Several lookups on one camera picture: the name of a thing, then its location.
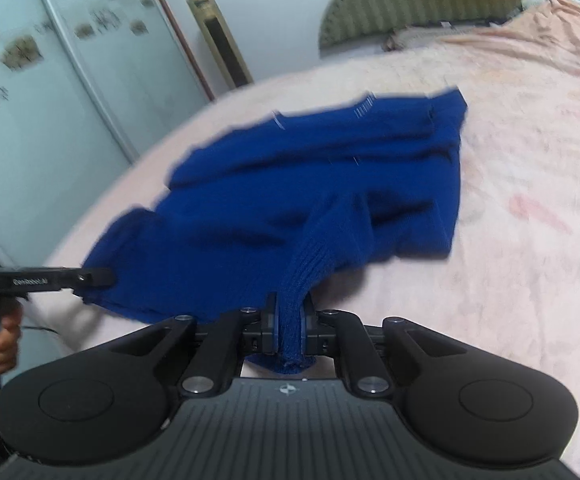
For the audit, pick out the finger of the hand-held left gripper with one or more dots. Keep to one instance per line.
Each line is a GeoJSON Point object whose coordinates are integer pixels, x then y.
{"type": "Point", "coordinates": [95, 277]}

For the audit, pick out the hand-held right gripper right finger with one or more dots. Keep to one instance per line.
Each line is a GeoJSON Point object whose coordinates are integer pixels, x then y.
{"type": "Point", "coordinates": [342, 342]}

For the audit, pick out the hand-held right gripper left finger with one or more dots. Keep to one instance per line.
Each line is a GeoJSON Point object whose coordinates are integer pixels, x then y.
{"type": "Point", "coordinates": [230, 340]}

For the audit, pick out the blue beaded sweater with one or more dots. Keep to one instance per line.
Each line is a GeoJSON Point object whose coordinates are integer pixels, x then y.
{"type": "Point", "coordinates": [270, 185]}

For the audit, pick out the flower print wardrobe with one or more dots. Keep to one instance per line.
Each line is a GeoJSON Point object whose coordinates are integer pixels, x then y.
{"type": "Point", "coordinates": [60, 110]}

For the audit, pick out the pink bed cover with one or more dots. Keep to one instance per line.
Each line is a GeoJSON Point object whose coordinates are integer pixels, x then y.
{"type": "Point", "coordinates": [520, 270]}

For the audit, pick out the gold tower air conditioner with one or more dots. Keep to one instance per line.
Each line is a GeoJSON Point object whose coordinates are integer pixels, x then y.
{"type": "Point", "coordinates": [220, 42]}

